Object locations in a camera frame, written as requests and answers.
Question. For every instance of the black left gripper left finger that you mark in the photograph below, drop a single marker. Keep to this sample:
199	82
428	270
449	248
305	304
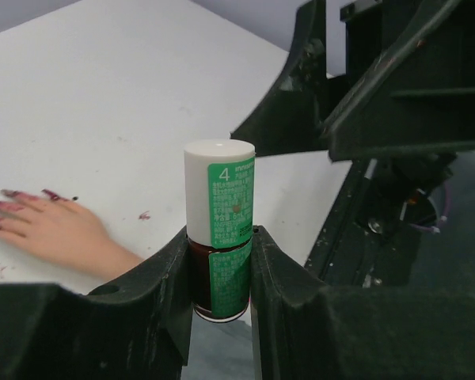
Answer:
137	326

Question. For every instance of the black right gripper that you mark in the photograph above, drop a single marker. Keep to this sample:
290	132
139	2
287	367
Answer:
408	86

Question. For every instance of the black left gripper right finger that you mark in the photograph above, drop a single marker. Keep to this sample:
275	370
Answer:
305	329

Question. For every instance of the nail polish bottle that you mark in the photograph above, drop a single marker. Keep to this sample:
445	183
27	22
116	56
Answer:
219	281

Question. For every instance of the mannequin hand with painted nails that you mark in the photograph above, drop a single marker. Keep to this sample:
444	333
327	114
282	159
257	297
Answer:
62	232

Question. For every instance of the black mounting base plate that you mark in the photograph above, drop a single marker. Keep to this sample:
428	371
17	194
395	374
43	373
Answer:
401	222

